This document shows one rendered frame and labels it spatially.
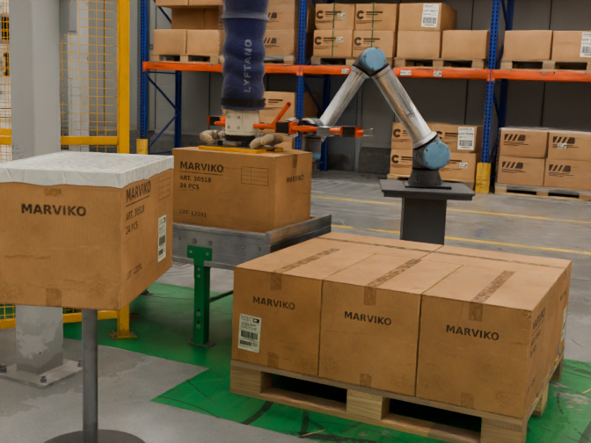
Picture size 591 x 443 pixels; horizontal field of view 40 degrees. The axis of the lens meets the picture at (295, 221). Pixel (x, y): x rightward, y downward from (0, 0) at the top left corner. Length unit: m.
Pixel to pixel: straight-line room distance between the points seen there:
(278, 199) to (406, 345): 1.15
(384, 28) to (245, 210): 7.68
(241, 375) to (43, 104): 1.39
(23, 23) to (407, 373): 2.05
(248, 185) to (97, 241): 1.67
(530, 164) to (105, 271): 8.86
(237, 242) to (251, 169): 0.36
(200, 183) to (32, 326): 1.08
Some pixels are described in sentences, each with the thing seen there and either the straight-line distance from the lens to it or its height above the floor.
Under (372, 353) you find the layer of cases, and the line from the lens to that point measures 3.12.
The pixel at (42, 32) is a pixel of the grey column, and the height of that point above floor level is 1.46.
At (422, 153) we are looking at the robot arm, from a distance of 4.36.
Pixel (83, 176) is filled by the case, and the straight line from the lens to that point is 2.34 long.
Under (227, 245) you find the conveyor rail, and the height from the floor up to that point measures 0.52.
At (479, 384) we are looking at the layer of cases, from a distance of 3.03.
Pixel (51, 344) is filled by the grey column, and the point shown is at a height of 0.14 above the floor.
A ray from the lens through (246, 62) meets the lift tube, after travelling 4.05.
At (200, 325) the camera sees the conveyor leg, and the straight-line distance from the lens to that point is 4.02.
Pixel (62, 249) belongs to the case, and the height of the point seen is 0.79.
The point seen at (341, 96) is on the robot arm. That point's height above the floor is 1.24.
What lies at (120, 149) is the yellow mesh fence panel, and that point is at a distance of 4.01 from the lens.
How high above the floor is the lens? 1.27
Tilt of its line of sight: 9 degrees down
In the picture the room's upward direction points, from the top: 2 degrees clockwise
